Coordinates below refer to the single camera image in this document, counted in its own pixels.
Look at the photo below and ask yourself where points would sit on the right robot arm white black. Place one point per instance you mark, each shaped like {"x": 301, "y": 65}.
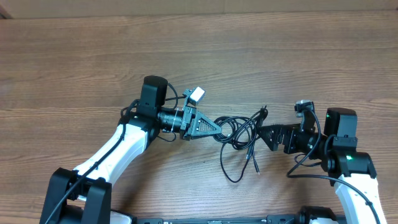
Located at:
{"x": 331, "y": 155}

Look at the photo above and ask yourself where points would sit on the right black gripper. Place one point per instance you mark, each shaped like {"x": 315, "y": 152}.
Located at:
{"x": 290, "y": 132}

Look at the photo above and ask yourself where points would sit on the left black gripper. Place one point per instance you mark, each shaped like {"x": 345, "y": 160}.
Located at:
{"x": 185, "y": 132}

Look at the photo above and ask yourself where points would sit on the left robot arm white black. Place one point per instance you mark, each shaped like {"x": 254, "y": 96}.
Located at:
{"x": 83, "y": 194}

